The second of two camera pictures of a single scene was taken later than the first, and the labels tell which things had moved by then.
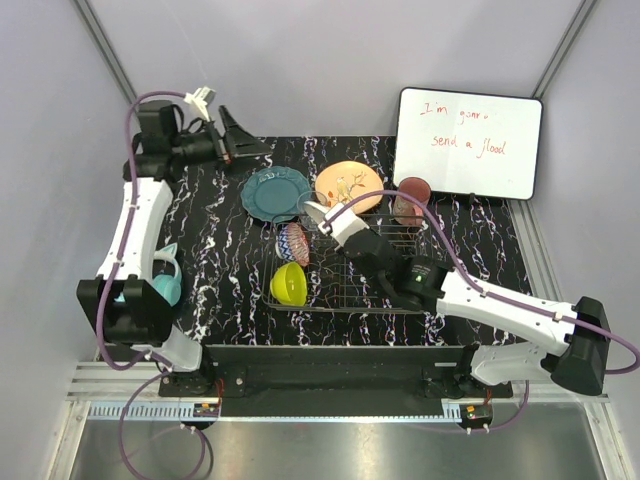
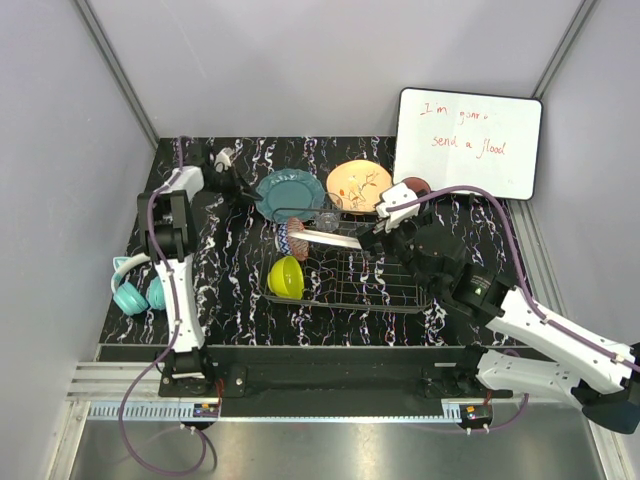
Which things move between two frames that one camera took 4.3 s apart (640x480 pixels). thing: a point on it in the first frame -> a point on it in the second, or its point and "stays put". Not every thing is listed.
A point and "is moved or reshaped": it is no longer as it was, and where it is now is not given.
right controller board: [475, 414] stays put
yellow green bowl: [289, 285] is moved or reshaped
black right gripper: [341, 251] -> [370, 238]
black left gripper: [245, 147] -> [239, 187]
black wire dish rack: [306, 273] stays put
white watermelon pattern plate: [316, 212] -> [326, 237]
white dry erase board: [468, 143] stays put
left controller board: [206, 410] stays put
